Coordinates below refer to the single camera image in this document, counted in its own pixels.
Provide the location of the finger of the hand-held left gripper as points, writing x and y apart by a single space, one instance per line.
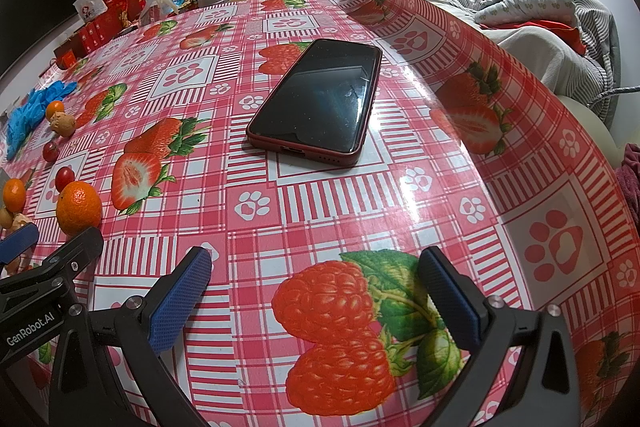
20 241
85 243

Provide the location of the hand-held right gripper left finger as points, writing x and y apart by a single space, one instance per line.
180 302

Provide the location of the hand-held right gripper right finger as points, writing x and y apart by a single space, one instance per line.
450 302

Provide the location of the cracked pale walnut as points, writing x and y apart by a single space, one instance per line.
22 222

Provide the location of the tangerine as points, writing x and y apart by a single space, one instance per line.
54 110
13 196
78 208

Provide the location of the cherry tomato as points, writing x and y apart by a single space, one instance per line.
65 178
50 152

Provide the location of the brown walnut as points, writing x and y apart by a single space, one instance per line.
62 125

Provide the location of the pile of blue rubber gloves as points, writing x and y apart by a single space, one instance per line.
35 109

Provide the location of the strawberry print plaid tablecloth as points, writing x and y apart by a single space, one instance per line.
300 217

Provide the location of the maroon fleece cloth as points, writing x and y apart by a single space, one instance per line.
630 182

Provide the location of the stack of red gift boxes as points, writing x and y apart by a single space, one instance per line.
107 21

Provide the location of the cream round cushion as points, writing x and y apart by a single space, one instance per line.
592 127

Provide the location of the black television screen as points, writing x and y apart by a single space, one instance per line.
40 7

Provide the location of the white bag with red logo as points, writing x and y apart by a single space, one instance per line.
90 7

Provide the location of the dark red smartphone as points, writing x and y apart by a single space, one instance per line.
320 97

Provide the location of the clear plastic bag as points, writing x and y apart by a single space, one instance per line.
160 4

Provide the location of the red cloth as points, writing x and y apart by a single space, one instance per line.
567 33

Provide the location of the pale green quilt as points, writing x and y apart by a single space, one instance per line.
525 2

